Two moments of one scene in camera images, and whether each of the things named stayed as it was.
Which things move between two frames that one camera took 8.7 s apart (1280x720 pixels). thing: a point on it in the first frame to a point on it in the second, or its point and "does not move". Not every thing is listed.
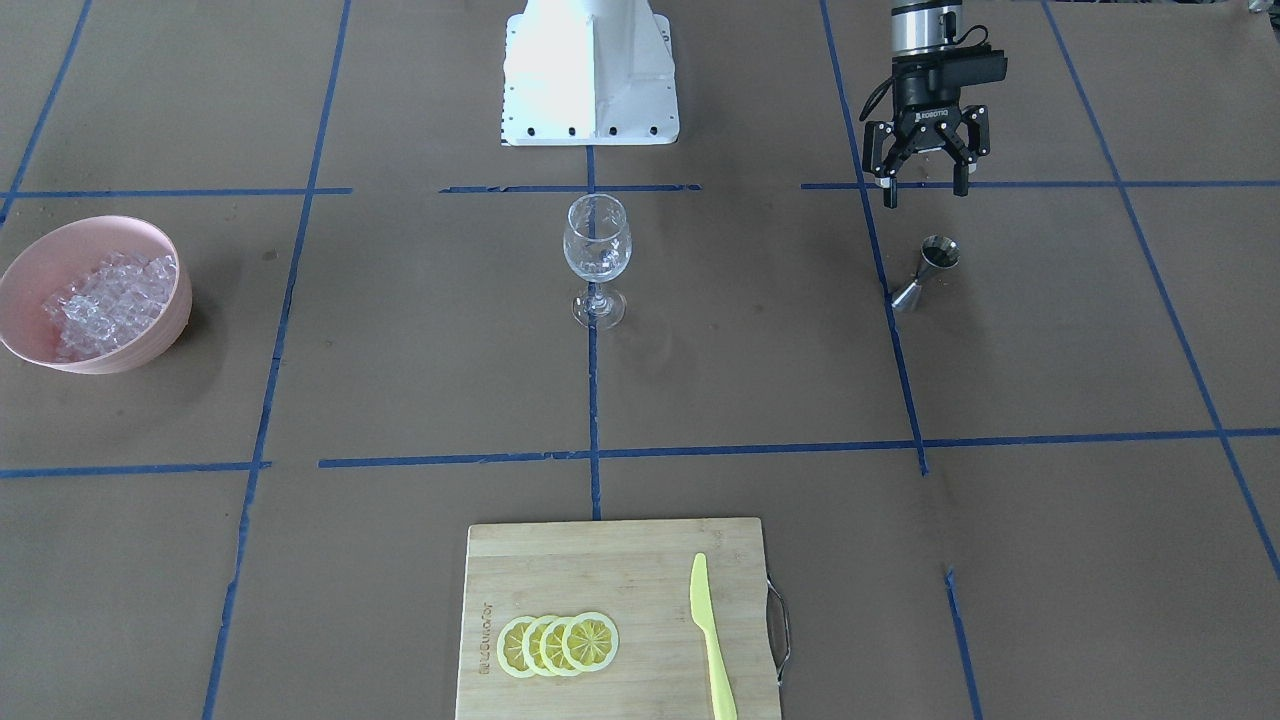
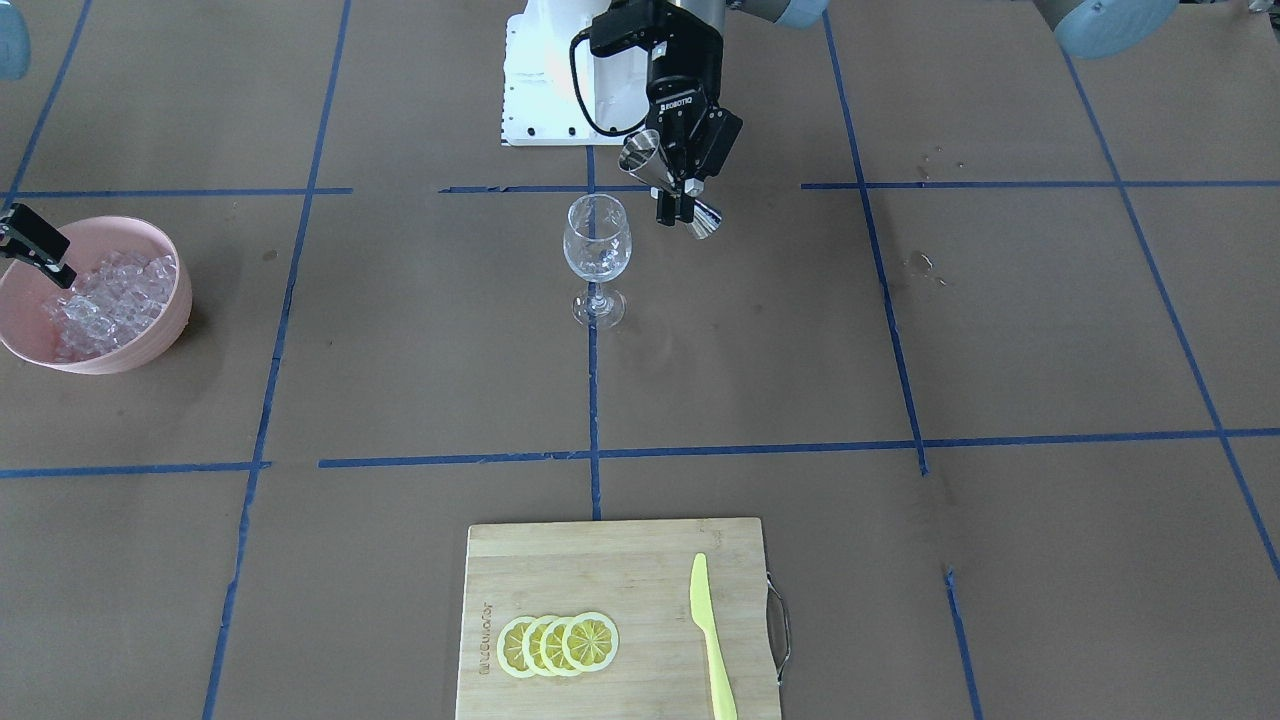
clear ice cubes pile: [109, 303] does not move
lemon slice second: [531, 646] does not move
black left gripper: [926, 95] to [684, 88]
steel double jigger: [938, 252] to [642, 154]
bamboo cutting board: [637, 575] does not move
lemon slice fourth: [590, 641] does not move
